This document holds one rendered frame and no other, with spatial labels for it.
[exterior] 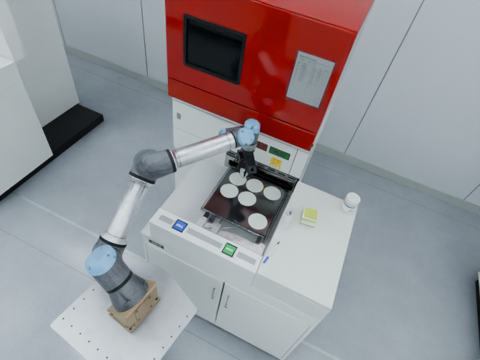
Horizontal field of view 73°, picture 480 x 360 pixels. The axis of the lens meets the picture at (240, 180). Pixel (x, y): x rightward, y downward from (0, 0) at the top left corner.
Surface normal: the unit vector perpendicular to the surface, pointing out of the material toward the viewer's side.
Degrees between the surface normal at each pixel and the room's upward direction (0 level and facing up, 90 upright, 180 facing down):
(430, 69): 90
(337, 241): 0
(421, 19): 90
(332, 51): 90
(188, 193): 0
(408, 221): 0
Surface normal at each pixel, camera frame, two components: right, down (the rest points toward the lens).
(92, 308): 0.13, -0.66
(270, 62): -0.41, 0.64
